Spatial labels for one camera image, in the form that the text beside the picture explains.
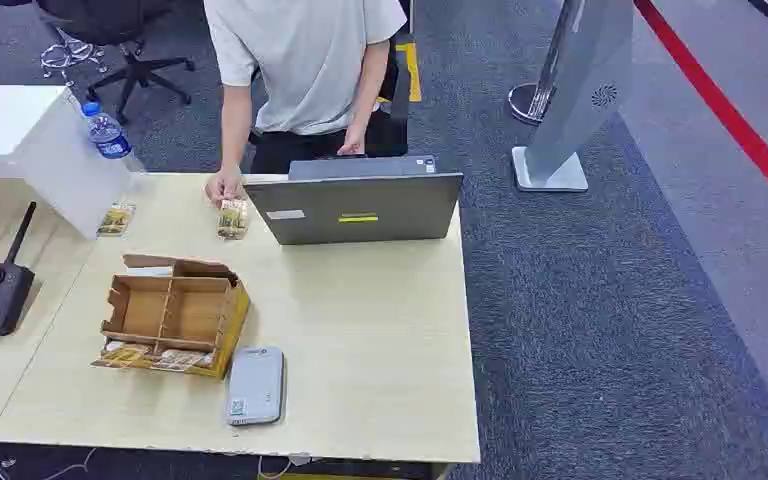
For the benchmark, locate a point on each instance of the grey card reader device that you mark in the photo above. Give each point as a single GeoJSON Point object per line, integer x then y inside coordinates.
{"type": "Point", "coordinates": [255, 386]}

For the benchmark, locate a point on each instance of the grey standing kiosk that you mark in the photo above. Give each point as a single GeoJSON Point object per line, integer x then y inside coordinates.
{"type": "Point", "coordinates": [573, 93]}

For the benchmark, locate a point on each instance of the chrome barrier post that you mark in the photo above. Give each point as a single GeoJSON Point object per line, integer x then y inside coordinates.
{"type": "Point", "coordinates": [543, 79]}

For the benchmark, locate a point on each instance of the person's right hand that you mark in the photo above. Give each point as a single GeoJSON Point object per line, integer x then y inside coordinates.
{"type": "Point", "coordinates": [226, 186]}

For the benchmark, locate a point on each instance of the white cabinet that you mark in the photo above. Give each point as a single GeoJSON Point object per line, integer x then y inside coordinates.
{"type": "Point", "coordinates": [33, 142]}

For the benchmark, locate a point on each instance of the stack of printed cards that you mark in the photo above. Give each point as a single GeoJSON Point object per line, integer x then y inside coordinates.
{"type": "Point", "coordinates": [232, 219]}
{"type": "Point", "coordinates": [116, 220]}

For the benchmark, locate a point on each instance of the black chair with yellow tape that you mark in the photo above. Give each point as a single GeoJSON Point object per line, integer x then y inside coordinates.
{"type": "Point", "coordinates": [394, 99]}

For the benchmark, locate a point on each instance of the black office chair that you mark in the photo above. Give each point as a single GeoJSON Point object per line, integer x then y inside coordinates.
{"type": "Point", "coordinates": [122, 40]}

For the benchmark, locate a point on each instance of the plastic water bottle blue cap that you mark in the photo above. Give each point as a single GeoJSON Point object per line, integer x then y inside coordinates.
{"type": "Point", "coordinates": [108, 136]}

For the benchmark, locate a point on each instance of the printed card in box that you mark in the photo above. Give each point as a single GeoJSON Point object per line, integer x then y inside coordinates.
{"type": "Point", "coordinates": [126, 354]}
{"type": "Point", "coordinates": [182, 360]}

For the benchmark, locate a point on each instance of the wooden card box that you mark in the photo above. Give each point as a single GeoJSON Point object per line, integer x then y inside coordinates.
{"type": "Point", "coordinates": [175, 311]}

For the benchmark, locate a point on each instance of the person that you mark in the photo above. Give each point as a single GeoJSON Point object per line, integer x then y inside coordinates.
{"type": "Point", "coordinates": [304, 66]}

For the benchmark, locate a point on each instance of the person's left hand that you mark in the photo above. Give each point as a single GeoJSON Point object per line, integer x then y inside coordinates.
{"type": "Point", "coordinates": [353, 142]}

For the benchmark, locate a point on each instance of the person's hand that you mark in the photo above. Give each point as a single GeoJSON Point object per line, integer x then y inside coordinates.
{"type": "Point", "coordinates": [353, 142]}
{"type": "Point", "coordinates": [226, 186]}

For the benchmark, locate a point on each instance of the red barrier belt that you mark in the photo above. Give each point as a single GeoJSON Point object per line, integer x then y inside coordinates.
{"type": "Point", "coordinates": [722, 106]}

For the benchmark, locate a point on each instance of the grey laptop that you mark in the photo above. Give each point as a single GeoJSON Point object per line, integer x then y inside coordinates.
{"type": "Point", "coordinates": [357, 205]}

